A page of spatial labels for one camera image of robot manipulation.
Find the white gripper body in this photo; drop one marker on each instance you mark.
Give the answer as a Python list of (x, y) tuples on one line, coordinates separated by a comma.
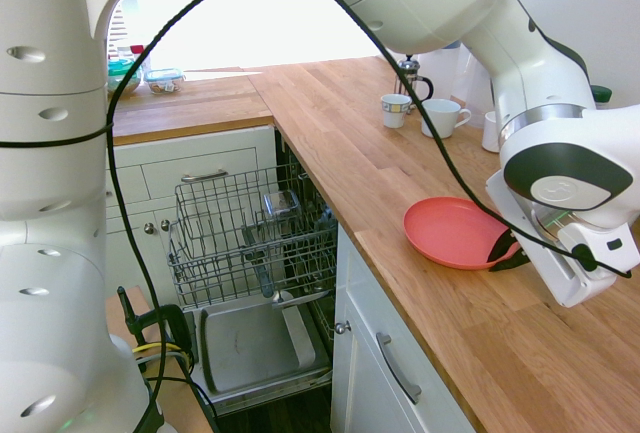
[(555, 278)]

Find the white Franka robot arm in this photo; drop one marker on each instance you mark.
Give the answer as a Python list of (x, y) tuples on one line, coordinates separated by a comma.
[(50, 203)]

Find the window blinds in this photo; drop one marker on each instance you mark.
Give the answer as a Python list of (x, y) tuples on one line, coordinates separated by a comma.
[(116, 28)]

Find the metal cabinet knob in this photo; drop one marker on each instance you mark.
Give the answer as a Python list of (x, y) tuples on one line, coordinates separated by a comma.
[(342, 327), (165, 226), (149, 227)]

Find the white pitcher round blue lid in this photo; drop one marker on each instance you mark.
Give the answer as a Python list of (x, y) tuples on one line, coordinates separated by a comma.
[(442, 70)]

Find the clear pitcher dark blue lid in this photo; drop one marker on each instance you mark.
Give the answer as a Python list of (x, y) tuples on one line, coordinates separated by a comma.
[(477, 83)]

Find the white ribbed cup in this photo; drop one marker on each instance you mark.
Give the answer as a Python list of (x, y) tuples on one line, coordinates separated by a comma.
[(491, 133)]

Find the glass container blue lid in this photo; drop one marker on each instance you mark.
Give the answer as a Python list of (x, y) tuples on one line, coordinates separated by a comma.
[(164, 82)]

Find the white jar red lid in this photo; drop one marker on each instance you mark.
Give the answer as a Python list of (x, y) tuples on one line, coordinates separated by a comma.
[(131, 52)]

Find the glass French press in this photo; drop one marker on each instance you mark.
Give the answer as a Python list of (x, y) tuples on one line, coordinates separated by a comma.
[(410, 83)]

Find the glass bowl green lid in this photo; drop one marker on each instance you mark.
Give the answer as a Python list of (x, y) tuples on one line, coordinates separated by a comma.
[(122, 75)]

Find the built-in dishwasher body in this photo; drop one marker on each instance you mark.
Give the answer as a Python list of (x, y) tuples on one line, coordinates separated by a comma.
[(310, 193)]

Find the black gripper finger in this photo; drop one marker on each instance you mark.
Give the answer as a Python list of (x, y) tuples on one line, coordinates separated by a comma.
[(502, 248), (512, 263)]

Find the black C-clamp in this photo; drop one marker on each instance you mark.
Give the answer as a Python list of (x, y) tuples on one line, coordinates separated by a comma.
[(175, 323)]

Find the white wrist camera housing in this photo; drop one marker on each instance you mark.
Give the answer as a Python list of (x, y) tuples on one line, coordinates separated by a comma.
[(595, 238)]

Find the clear jar green lid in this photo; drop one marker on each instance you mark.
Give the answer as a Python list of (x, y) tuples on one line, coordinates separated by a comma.
[(601, 94)]

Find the white kitchen cabinet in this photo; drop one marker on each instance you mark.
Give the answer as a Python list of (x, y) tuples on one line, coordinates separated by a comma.
[(200, 153), (370, 393)]

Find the red plastic plate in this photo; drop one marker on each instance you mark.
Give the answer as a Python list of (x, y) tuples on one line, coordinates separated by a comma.
[(445, 228)]

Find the small patterned white cup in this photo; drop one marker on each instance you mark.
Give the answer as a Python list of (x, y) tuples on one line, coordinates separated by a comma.
[(395, 113)]

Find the clear glass food container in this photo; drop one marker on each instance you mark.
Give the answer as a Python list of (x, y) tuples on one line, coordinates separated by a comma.
[(281, 204)]

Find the white ceramic mug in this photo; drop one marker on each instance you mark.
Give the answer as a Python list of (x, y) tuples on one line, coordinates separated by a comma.
[(440, 118)]

